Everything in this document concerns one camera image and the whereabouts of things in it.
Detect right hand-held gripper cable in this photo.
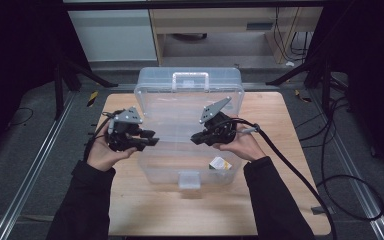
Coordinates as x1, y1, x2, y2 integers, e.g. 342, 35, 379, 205
235, 118, 338, 240

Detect aluminium floor rail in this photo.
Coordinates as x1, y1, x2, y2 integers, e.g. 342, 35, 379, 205
0, 91, 78, 240
309, 91, 384, 240

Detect light wooden desk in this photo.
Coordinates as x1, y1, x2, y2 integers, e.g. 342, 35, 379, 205
149, 7, 323, 65

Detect yellow black tape strip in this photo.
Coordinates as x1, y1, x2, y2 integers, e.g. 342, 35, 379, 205
86, 90, 99, 108
294, 89, 313, 104

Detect looped black floor cable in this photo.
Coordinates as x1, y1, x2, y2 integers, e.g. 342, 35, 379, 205
315, 174, 384, 222

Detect person's right hand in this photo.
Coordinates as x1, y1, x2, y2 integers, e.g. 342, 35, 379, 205
213, 115, 267, 163

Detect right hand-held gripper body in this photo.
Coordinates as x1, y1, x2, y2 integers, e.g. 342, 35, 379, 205
199, 96, 238, 146

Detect black metal stand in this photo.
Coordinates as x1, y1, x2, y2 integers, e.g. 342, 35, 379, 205
53, 54, 119, 120
265, 54, 335, 116

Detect hand-held gripper cable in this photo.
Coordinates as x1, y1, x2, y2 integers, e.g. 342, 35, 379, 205
83, 111, 115, 162
235, 118, 338, 240

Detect thin black floor cable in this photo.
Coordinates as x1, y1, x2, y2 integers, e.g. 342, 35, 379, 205
8, 106, 35, 130

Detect clear plastic storage box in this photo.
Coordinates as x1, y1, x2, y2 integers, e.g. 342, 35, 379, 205
133, 66, 246, 191

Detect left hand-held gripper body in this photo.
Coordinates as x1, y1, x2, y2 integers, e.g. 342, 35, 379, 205
107, 106, 144, 153

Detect person's left hand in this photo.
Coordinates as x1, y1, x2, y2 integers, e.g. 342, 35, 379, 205
86, 124, 138, 172

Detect bundle of black floor cables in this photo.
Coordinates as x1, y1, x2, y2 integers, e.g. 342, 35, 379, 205
295, 94, 352, 153

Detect white cabinet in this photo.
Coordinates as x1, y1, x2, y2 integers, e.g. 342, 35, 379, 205
67, 9, 158, 63

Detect grey floor tape piece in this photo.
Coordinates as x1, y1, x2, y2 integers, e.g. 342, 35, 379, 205
311, 205, 336, 216

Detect small white yellow carton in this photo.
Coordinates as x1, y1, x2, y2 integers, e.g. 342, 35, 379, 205
208, 156, 233, 172

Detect black cables hanging at desk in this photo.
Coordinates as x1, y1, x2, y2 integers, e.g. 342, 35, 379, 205
274, 7, 312, 63

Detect left hand-held gripper cable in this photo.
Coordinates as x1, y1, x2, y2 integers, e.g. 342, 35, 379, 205
83, 111, 115, 162

